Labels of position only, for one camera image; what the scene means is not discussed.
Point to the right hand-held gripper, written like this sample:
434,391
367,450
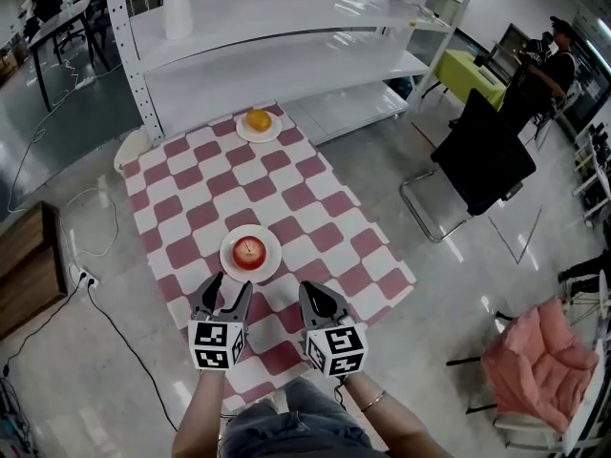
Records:
335,344

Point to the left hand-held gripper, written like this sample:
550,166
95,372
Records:
213,341

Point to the red apple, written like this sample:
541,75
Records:
248,254

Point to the white plate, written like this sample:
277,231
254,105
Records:
272,260
275,133

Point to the person's right forearm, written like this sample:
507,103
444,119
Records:
382,418

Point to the person's left forearm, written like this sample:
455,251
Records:
200,413

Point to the pink white checkered tablecloth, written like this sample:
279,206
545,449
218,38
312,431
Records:
296,198

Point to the person's denim shorts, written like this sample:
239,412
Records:
296,427

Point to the white power strip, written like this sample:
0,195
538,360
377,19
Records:
86,277

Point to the white cloth bag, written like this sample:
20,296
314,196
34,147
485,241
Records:
133,147

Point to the orange fruit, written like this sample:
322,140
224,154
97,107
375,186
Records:
258,119

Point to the wooden cabinet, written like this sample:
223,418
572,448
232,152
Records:
28,270

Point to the black chair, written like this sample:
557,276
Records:
482,165

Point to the pink cushioned chair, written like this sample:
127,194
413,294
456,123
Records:
539,365

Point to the white metal shelf unit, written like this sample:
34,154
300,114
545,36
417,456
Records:
286,46

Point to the green covered table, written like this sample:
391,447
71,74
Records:
462,71

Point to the white vase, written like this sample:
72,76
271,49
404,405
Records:
176,3

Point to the dark office desk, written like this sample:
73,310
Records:
57,22

